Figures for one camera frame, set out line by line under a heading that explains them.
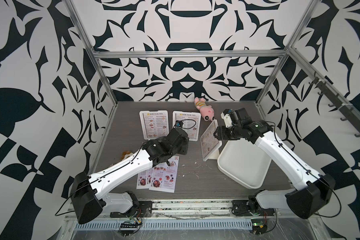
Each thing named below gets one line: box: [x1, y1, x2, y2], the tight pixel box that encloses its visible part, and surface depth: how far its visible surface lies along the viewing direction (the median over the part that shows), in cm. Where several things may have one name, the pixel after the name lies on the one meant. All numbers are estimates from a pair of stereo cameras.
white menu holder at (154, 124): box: [139, 110, 170, 140], surface depth 92 cm
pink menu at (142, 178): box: [137, 170, 147, 186], surface depth 86 cm
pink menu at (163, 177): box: [149, 155, 180, 193], surface depth 86 cm
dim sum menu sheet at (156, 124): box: [142, 112, 169, 138], surface depth 93 cm
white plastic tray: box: [217, 139, 272, 189], surface depth 86 cm
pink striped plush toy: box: [194, 97, 215, 122], surface depth 108 cm
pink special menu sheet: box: [147, 167, 154, 187], surface depth 86 cm
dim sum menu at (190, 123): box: [175, 113, 200, 139], surface depth 91 cm
